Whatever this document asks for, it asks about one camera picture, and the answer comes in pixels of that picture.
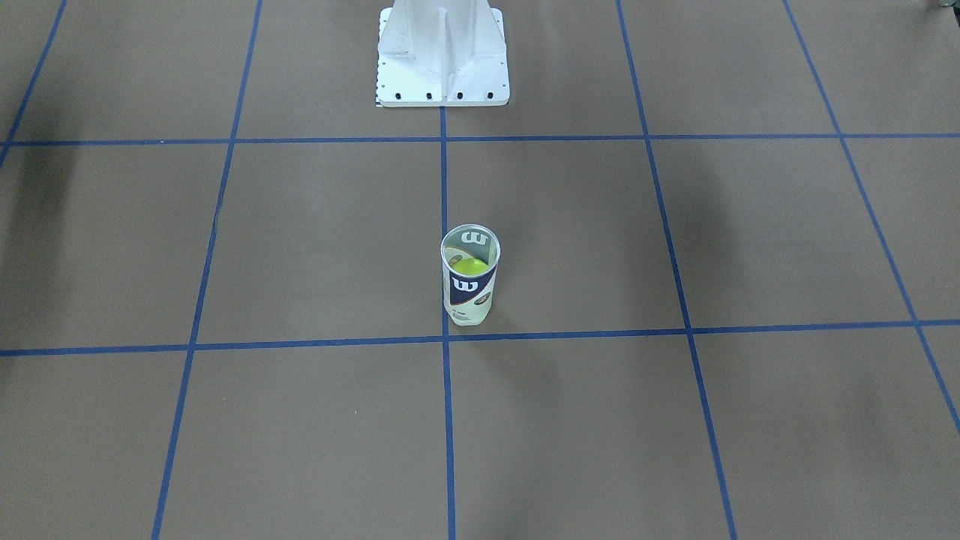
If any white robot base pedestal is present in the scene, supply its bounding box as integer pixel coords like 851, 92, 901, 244
375, 1, 511, 107

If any clear tennis ball can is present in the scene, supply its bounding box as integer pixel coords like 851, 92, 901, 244
439, 224, 502, 327

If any yellow tennis ball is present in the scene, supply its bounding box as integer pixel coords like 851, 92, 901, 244
451, 257, 489, 277

